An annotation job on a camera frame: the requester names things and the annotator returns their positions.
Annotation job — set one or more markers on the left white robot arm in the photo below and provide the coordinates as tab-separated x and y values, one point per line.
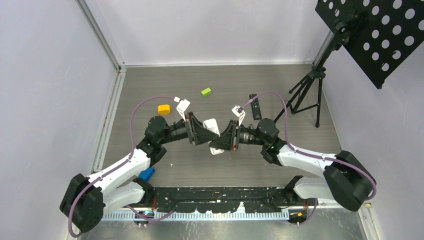
88	198

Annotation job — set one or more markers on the white remote control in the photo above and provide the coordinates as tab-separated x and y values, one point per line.
211	124

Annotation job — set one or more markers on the blue green toy brick stack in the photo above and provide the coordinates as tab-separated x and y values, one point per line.
146	174

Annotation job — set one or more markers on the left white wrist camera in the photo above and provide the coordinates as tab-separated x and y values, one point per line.
182	106

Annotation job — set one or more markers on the black perforated panel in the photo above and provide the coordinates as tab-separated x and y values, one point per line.
380	34

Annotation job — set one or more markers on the green block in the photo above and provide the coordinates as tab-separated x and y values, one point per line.
205	92

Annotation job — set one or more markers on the black remote control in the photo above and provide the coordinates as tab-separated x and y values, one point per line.
255	107

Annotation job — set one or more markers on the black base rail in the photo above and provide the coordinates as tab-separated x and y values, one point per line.
219	200

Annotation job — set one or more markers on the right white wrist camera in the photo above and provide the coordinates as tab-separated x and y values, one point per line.
239	112

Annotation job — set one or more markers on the orange yellow block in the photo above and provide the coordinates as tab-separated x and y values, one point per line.
164	109

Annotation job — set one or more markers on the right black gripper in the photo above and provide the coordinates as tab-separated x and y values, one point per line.
227	140

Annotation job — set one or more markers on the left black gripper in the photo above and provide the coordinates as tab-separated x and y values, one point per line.
200	134

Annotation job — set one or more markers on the aluminium frame post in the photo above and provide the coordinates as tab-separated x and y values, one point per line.
93	21

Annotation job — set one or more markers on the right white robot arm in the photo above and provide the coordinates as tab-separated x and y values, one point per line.
339	177

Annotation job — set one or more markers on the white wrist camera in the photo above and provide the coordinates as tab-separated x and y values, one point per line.
182	106
239	112

